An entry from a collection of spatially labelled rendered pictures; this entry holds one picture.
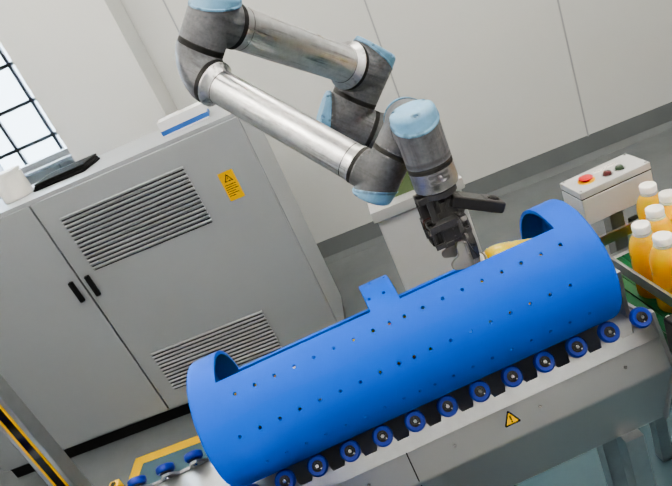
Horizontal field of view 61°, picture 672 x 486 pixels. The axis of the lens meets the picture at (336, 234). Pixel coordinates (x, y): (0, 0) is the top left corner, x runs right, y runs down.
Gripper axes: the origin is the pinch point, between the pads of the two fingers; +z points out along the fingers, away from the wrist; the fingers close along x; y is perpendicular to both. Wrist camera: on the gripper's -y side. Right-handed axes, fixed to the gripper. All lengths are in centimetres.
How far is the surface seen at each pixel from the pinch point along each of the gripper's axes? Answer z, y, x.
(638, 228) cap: 9.4, -37.4, -1.2
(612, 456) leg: 76, -20, -5
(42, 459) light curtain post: 18, 122, -29
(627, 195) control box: 14, -50, -24
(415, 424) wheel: 22.4, 25.4, 11.5
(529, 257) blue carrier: -2.1, -8.5, 9.1
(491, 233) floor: 117, -69, -217
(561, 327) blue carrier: 12.7, -8.9, 14.1
